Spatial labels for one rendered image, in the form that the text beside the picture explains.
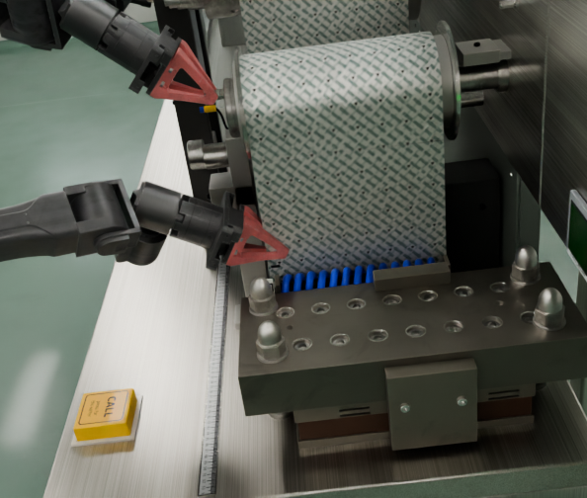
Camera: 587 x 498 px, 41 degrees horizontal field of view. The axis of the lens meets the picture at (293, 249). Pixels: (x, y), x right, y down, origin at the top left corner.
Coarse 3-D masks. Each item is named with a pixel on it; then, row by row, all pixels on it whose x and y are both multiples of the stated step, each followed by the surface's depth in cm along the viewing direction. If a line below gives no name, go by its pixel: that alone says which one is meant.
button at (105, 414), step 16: (96, 400) 105; (112, 400) 105; (128, 400) 104; (80, 416) 103; (96, 416) 102; (112, 416) 102; (128, 416) 102; (80, 432) 101; (96, 432) 101; (112, 432) 101; (128, 432) 101
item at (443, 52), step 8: (440, 40) 96; (440, 48) 95; (440, 56) 94; (448, 56) 94; (232, 64) 97; (440, 64) 94; (448, 64) 94; (448, 72) 94; (448, 80) 94; (448, 88) 94; (448, 96) 94; (448, 104) 95; (448, 112) 96; (240, 120) 95; (448, 120) 97; (240, 128) 96
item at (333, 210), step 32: (288, 160) 97; (320, 160) 97; (352, 160) 98; (384, 160) 98; (416, 160) 98; (288, 192) 99; (320, 192) 100; (352, 192) 100; (384, 192) 100; (416, 192) 100; (288, 224) 102; (320, 224) 102; (352, 224) 102; (384, 224) 102; (416, 224) 102; (288, 256) 104; (320, 256) 104; (352, 256) 105; (384, 256) 105; (416, 256) 105
